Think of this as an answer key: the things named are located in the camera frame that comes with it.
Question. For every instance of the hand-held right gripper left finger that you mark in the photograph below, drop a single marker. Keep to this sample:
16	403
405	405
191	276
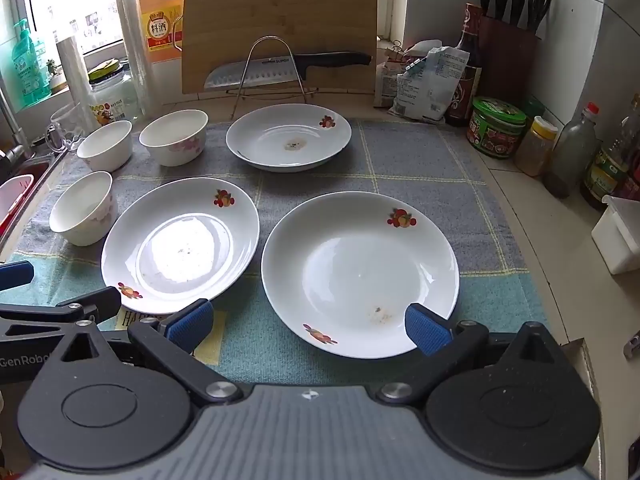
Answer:
192	322

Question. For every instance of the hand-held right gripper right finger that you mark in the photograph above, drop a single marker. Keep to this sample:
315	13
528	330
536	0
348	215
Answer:
425	330

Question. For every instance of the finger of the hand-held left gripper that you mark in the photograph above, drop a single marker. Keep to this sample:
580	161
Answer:
15	275
75	310

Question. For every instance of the white bowls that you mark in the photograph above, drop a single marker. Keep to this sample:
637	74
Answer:
180	245

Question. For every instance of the white plate fruit print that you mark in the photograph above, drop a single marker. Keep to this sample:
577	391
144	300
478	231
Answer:
288	136
360	275

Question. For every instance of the white bowl with pink flowers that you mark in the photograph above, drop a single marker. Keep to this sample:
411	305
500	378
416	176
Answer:
82	207
174	137

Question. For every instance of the white ceramic bowl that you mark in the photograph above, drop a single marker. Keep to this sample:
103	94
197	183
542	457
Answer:
105	145

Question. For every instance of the red and white drain basket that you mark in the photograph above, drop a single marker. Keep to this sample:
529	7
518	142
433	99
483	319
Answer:
15	200

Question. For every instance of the metal faucet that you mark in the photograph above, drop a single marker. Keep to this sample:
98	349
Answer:
12	150

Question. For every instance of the clear glass mug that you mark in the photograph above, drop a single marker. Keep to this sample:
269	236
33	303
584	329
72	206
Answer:
67	125

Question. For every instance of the checkered grey teal cloth mat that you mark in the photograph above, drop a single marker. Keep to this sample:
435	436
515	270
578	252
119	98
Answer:
425	170

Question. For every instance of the short plastic wrap roll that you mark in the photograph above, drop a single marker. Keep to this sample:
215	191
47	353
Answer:
75	85

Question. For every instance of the green soap bottle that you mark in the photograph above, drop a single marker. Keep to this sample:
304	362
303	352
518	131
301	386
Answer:
27	70

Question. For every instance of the yellow lidded spice jar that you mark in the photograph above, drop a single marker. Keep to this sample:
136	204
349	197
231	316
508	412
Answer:
535	152

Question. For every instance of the green lidded sauce jar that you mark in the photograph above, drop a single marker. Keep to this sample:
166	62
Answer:
495	130

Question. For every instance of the white plastic container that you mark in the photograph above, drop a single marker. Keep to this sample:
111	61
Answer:
617	240

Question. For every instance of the clear bottle red cap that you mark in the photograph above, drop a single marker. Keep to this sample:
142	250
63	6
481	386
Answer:
570	155

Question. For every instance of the green label oil bottle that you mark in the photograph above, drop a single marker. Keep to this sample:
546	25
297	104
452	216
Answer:
607	170

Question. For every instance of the white printed plastic bag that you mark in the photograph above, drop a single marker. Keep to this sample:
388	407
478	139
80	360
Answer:
425	85

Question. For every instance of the tall plastic wrap roll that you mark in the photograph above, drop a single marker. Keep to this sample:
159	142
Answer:
134	60

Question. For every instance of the small green capped jar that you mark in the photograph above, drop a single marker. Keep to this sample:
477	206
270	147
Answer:
534	107

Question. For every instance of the dark soy sauce bottle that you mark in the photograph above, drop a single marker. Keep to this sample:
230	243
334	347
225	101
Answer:
467	85

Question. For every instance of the clipped white food bag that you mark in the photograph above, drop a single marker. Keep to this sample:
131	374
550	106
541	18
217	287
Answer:
392	77

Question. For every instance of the dark bottle red label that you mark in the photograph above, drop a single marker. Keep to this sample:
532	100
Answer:
634	175

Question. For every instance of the dark red knife block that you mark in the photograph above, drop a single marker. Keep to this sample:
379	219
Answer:
507	60

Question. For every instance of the cooking wine jug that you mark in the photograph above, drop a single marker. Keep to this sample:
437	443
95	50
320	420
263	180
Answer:
157	25

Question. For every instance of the bamboo cutting board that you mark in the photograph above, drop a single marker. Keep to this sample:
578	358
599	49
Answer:
280	10

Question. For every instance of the black kitchen scissors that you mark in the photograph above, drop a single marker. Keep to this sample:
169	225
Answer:
540	2

